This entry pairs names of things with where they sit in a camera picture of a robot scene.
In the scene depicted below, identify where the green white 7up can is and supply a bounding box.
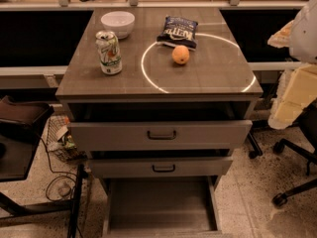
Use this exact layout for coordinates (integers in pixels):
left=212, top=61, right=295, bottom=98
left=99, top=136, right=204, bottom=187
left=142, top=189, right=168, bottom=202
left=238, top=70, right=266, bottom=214
left=95, top=31, right=122, bottom=75

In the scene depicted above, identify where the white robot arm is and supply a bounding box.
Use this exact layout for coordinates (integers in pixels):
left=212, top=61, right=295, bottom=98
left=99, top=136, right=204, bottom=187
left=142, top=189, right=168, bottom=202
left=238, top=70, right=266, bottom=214
left=267, top=0, right=317, bottom=63

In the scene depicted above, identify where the grey drawer cabinet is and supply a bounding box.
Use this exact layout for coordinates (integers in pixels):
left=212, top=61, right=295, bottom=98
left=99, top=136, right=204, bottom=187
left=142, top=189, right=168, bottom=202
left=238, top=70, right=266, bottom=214
left=54, top=7, right=264, bottom=238

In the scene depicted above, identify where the grey top drawer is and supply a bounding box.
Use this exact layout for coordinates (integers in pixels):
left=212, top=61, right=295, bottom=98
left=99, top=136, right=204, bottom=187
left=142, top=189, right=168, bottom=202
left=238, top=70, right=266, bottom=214
left=69, top=120, right=252, bottom=152

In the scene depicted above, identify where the grey middle drawer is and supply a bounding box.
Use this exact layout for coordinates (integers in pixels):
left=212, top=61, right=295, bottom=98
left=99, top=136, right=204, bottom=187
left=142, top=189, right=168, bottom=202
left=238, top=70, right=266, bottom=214
left=88, top=157, right=233, bottom=179

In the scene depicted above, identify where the grey open bottom drawer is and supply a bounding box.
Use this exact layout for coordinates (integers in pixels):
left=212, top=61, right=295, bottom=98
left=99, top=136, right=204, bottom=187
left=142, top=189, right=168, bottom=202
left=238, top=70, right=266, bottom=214
left=102, top=177, right=233, bottom=238

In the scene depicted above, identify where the orange fruit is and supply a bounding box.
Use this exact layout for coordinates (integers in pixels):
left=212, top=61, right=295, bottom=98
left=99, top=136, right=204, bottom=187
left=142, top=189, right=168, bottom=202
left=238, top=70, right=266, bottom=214
left=172, top=46, right=190, bottom=64

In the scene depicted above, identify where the blue kettle chips bag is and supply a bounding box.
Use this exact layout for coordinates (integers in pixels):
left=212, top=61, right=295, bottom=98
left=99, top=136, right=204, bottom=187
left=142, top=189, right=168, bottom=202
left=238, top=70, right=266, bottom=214
left=157, top=16, right=198, bottom=51

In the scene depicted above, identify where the white ceramic bowl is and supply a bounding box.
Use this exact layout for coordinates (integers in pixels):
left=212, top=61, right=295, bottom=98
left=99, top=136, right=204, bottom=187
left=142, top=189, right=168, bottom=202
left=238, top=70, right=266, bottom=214
left=101, top=11, right=135, bottom=39

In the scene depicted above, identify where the black side table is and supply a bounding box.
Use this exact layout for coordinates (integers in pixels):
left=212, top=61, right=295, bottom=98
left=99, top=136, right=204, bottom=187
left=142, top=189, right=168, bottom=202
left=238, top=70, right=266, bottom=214
left=0, top=96, right=87, bottom=238

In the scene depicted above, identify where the black office chair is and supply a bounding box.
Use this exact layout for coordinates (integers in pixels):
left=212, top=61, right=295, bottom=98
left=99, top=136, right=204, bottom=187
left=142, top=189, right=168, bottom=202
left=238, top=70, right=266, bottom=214
left=247, top=99, right=317, bottom=208

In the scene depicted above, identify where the wire trash basket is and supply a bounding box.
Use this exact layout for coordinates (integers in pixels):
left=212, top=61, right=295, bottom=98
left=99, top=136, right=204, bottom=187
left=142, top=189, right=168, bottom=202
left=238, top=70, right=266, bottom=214
left=47, top=115, right=86, bottom=162

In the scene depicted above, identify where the black floor cable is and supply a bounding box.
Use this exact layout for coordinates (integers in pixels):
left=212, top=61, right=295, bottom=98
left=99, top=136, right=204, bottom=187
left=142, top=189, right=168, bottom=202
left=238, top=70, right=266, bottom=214
left=38, top=134, right=83, bottom=203

